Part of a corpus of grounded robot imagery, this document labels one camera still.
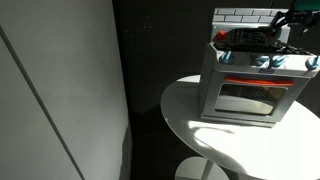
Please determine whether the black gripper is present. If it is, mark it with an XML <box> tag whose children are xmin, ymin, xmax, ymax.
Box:
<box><xmin>270</xmin><ymin>9</ymin><xmax>320</xmax><ymax>37</ymax></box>

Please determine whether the black burner grate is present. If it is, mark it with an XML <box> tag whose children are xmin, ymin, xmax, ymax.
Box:
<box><xmin>213</xmin><ymin>41</ymin><xmax>312</xmax><ymax>56</ymax></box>

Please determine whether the blue stove knob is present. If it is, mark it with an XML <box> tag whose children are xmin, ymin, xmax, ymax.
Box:
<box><xmin>305</xmin><ymin>55</ymin><xmax>320</xmax><ymax>71</ymax></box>
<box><xmin>269</xmin><ymin>54</ymin><xmax>287</xmax><ymax>69</ymax></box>
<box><xmin>252</xmin><ymin>55</ymin><xmax>270</xmax><ymax>67</ymax></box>
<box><xmin>219</xmin><ymin>50</ymin><xmax>234</xmax><ymax>65</ymax></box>

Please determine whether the black stove keypad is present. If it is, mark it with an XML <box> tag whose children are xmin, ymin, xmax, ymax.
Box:
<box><xmin>229</xmin><ymin>28</ymin><xmax>268</xmax><ymax>45</ymax></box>

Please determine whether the large red stove knob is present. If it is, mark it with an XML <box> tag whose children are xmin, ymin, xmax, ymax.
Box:
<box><xmin>214</xmin><ymin>29</ymin><xmax>229</xmax><ymax>42</ymax></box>

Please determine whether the oven door with window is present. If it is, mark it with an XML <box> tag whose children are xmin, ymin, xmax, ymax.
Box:
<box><xmin>209</xmin><ymin>73</ymin><xmax>303</xmax><ymax>122</ymax></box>

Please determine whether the teal wrist mount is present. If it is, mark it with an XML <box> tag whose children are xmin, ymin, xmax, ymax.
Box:
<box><xmin>292</xmin><ymin>0</ymin><xmax>320</xmax><ymax>12</ymax></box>

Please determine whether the orange oven door handle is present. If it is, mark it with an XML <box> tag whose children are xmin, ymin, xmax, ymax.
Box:
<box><xmin>223</xmin><ymin>75</ymin><xmax>296</xmax><ymax>88</ymax></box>

